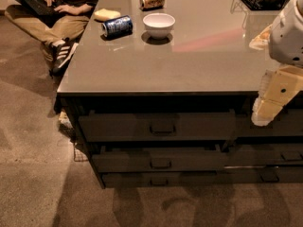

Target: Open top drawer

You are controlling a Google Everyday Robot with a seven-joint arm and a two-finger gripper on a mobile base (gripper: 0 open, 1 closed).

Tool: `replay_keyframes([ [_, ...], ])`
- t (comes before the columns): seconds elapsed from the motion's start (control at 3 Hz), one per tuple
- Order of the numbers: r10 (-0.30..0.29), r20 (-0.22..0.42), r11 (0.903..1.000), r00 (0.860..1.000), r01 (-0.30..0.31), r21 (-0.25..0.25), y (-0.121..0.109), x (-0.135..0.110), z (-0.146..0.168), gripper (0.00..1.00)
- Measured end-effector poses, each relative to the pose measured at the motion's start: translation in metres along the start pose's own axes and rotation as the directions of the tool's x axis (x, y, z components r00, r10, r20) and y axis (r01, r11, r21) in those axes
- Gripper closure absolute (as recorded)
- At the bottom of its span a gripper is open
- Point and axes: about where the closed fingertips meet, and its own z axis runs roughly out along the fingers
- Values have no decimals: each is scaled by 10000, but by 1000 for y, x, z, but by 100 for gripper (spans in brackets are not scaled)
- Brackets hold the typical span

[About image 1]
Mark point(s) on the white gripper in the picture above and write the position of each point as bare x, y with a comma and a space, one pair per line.
286, 42

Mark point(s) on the dark grey top drawer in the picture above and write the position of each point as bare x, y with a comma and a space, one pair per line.
113, 127

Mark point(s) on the dark grey drawer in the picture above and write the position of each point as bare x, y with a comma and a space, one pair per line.
159, 159
113, 127
155, 179

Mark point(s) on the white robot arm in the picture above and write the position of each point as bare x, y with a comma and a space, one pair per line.
284, 39

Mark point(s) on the right side middle drawer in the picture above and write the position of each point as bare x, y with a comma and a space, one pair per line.
265, 155

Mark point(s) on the dark grey middle drawer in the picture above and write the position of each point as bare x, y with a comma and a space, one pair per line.
159, 159

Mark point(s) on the right side bottom drawer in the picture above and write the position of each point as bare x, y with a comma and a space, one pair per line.
271, 174

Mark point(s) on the dark grey bottom drawer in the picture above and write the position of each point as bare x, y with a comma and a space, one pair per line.
155, 179

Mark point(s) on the dark grey cabinet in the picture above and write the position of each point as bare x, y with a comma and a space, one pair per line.
205, 65

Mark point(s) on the white ceramic bowl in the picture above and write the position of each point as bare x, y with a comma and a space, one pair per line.
158, 25

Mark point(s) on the tan soda can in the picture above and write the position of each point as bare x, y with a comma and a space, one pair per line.
151, 4

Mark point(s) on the blue soda can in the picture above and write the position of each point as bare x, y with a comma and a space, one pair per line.
117, 27

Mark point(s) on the yellow sponge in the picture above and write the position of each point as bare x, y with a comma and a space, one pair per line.
106, 14

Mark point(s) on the black striped sneaker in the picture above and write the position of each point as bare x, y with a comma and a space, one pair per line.
63, 53

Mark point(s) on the seated person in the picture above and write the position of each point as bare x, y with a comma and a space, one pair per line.
58, 33

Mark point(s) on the black laptop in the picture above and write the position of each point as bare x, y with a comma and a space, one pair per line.
40, 7

